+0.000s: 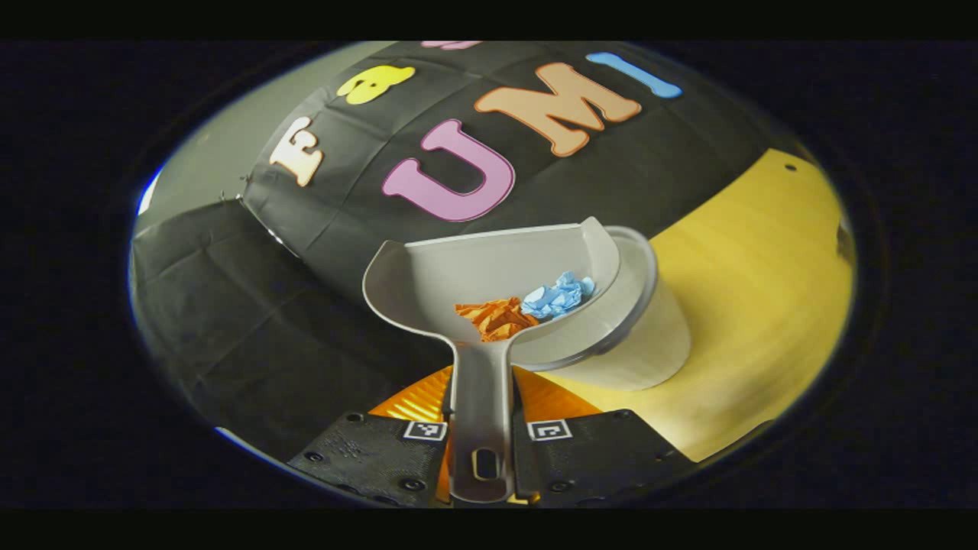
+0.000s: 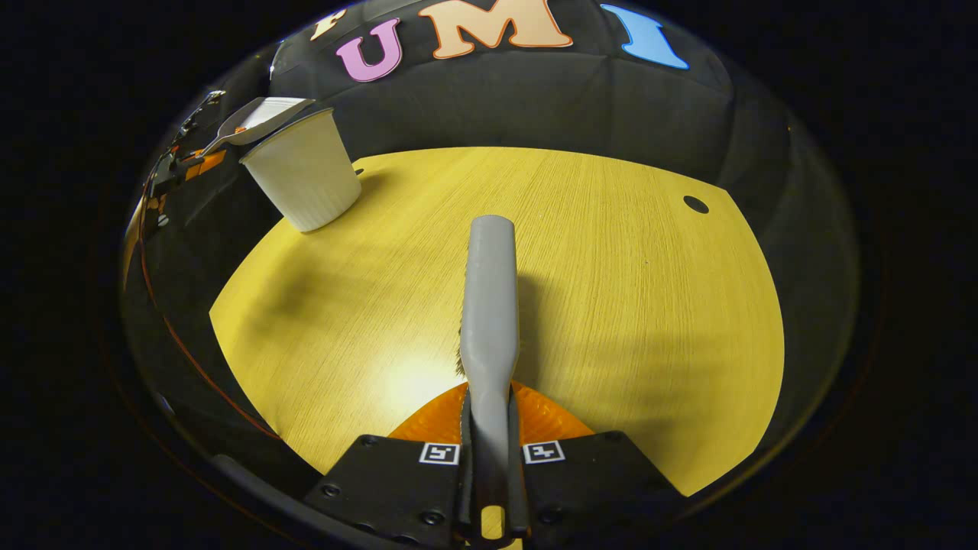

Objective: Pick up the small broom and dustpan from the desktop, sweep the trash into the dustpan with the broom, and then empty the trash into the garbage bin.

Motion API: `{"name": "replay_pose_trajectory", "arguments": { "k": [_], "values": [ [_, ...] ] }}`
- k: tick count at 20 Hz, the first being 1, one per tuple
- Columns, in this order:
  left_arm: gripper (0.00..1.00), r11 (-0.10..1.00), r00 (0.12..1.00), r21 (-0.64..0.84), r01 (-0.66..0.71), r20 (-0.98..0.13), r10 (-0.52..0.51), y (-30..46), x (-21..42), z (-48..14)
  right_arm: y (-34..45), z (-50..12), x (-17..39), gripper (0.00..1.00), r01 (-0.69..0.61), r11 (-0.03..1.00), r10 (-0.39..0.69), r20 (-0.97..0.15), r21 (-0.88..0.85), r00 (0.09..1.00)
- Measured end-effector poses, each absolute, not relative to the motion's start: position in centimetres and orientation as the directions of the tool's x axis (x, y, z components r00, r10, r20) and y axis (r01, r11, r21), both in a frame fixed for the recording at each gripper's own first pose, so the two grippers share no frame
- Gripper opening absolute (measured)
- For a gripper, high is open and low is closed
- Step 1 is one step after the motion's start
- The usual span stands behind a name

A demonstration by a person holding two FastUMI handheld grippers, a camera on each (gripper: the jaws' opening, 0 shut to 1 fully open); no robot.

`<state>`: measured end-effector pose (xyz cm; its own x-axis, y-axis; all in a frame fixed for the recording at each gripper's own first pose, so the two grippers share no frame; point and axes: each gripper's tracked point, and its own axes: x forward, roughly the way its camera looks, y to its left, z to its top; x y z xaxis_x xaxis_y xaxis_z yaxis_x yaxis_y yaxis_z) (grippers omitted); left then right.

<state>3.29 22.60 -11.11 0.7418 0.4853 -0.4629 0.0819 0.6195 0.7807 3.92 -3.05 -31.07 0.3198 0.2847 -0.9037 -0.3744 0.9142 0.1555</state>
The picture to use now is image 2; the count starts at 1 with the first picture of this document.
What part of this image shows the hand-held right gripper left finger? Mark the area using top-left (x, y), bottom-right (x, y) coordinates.
top-left (303, 381), bottom-right (468, 548)

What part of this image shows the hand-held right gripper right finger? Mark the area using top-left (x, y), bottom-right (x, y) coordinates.
top-left (510, 380), bottom-right (682, 548)

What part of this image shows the grey plastic dustpan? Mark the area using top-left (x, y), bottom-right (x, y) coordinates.
top-left (200, 96), bottom-right (316, 158)

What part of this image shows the white ribbed garbage bin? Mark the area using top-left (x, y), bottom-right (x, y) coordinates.
top-left (240, 107), bottom-right (364, 234)

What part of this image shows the small grey broom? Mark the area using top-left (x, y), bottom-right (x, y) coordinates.
top-left (457, 215), bottom-right (529, 537)

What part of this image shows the wooden desktop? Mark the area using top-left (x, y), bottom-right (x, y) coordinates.
top-left (209, 147), bottom-right (786, 498)

